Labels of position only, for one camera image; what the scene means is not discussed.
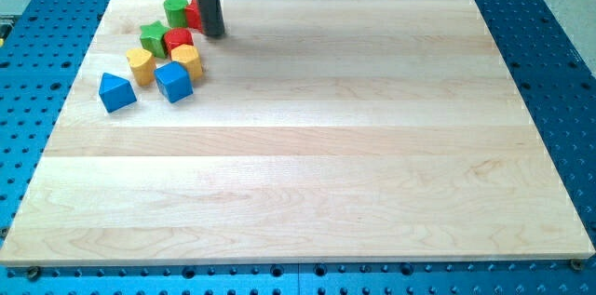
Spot blue triangle block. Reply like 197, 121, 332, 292
98, 73, 137, 113

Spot wooden board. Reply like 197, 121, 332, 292
1, 0, 594, 267

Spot red star block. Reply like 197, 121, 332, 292
184, 0, 203, 33

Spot green star block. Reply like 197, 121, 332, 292
140, 20, 169, 59

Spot blue cube block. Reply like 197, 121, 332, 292
155, 61, 194, 103

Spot red cylinder block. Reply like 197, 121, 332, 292
163, 28, 194, 54

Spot green cylinder block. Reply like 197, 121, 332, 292
163, 0, 188, 28

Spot yellow heart block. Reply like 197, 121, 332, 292
126, 47, 156, 87

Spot blue perforated table plate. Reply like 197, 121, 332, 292
1, 0, 595, 294

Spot yellow hexagon block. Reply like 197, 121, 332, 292
170, 44, 204, 81

